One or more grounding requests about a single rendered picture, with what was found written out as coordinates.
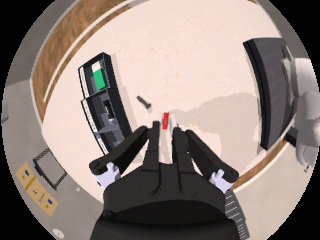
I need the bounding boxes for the red battery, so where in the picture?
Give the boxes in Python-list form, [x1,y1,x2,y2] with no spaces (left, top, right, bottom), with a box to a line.
[163,110,169,130]

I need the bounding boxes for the green and white eraser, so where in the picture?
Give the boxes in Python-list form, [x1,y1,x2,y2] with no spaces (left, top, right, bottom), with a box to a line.
[92,61,108,90]

